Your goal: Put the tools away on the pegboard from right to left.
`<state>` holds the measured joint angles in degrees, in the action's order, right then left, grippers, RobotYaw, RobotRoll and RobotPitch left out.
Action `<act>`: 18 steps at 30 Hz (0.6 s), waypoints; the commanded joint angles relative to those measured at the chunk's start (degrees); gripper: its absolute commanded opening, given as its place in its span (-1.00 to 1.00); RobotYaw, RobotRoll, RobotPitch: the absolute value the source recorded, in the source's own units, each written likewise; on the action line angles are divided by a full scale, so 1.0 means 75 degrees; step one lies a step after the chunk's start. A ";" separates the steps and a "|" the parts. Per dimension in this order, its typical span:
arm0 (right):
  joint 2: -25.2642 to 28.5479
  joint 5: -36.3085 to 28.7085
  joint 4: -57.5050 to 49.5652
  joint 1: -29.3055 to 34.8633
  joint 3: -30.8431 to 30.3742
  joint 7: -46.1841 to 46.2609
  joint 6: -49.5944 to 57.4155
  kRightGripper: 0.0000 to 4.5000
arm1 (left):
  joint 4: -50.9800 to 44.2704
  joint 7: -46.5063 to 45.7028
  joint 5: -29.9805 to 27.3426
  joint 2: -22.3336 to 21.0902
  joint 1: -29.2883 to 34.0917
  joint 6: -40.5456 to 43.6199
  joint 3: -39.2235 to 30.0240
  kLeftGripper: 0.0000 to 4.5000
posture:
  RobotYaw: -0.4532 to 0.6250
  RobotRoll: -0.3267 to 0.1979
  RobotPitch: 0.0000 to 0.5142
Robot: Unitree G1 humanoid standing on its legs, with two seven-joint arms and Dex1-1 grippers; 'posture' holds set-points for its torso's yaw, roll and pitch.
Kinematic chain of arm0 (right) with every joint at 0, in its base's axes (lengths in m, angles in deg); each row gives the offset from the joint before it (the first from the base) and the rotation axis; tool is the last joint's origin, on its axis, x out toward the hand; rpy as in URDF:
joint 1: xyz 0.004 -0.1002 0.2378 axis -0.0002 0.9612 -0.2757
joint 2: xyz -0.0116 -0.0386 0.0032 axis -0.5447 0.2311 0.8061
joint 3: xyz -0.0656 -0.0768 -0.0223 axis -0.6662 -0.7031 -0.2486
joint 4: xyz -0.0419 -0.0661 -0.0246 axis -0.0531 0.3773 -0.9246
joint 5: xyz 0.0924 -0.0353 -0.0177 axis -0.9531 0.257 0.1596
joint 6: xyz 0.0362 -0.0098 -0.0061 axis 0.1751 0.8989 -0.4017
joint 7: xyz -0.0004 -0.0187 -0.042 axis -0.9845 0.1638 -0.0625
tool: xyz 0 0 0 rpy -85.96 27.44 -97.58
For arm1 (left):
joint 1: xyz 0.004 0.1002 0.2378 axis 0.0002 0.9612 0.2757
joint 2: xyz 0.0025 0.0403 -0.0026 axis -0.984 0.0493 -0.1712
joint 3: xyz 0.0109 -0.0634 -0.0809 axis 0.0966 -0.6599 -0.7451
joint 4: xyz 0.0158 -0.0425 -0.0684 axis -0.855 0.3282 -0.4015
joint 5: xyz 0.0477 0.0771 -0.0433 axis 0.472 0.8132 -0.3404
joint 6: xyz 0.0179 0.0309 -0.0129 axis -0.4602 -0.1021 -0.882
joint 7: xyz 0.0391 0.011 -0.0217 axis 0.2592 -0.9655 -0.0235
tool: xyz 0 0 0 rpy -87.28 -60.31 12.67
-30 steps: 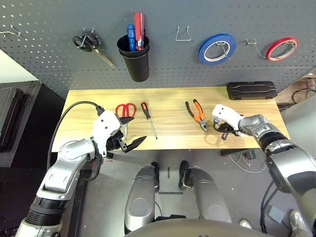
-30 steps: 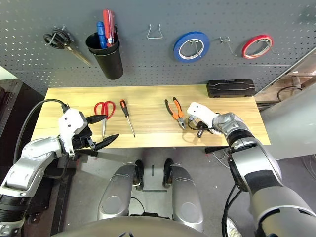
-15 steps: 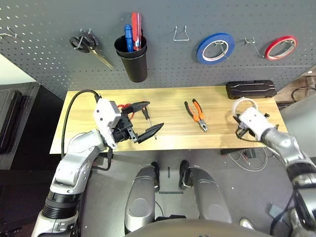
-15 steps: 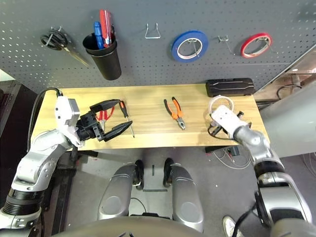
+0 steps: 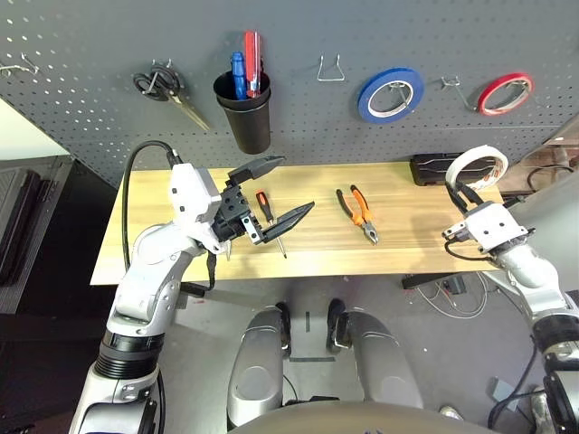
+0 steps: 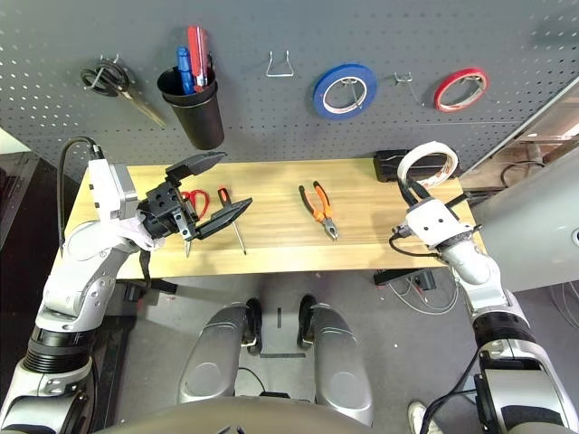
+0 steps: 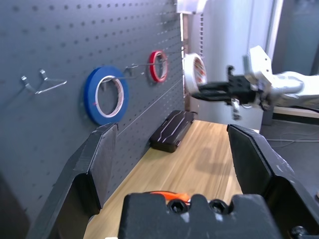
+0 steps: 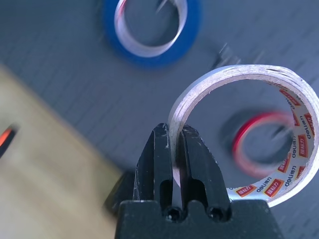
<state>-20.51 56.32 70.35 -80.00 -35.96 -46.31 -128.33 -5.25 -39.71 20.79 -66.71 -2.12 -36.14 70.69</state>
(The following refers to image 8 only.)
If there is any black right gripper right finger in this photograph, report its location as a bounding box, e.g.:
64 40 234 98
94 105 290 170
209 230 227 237
177 125 232 215

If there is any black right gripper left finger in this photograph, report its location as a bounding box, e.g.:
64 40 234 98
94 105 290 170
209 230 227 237
133 122 174 212

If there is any white tape roll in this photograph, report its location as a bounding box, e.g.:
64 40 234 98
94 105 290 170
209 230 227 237
168 64 319 209

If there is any grey metal pegboard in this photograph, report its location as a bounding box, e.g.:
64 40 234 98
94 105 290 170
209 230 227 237
0 0 319 239

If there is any black plastic tool case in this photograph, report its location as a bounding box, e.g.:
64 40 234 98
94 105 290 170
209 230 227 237
103 171 137 217

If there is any red tape roll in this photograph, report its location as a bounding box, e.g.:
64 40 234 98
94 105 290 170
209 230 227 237
231 112 297 179

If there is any blue tape roll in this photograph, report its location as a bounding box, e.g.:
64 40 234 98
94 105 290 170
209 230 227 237
103 0 203 68

